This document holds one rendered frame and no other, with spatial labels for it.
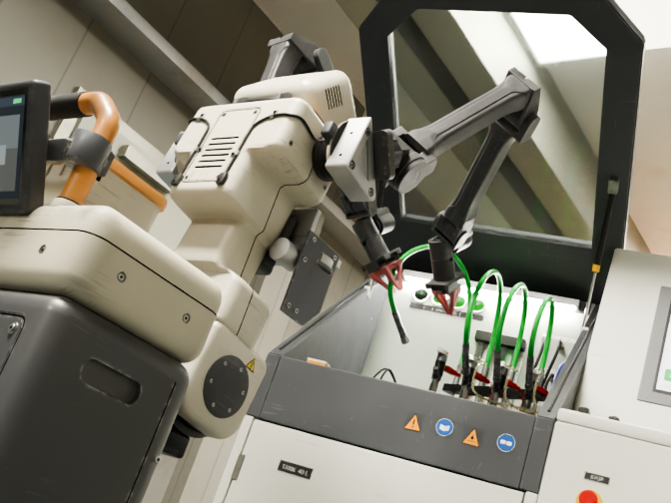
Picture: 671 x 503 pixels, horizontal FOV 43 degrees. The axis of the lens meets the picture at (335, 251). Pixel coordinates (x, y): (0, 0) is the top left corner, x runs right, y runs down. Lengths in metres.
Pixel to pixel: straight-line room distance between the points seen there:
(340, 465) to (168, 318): 0.92
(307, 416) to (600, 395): 0.70
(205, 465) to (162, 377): 3.54
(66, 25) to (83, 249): 3.18
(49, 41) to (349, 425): 2.65
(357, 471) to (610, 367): 0.69
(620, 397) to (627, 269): 0.39
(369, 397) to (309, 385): 0.15
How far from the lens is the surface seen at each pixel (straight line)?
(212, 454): 4.67
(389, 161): 1.48
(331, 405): 2.00
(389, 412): 1.95
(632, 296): 2.33
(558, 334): 2.53
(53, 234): 1.09
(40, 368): 1.01
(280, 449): 2.01
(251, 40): 4.99
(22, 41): 4.04
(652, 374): 2.19
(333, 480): 1.95
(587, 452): 1.87
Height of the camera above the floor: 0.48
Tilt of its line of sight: 21 degrees up
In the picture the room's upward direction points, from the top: 20 degrees clockwise
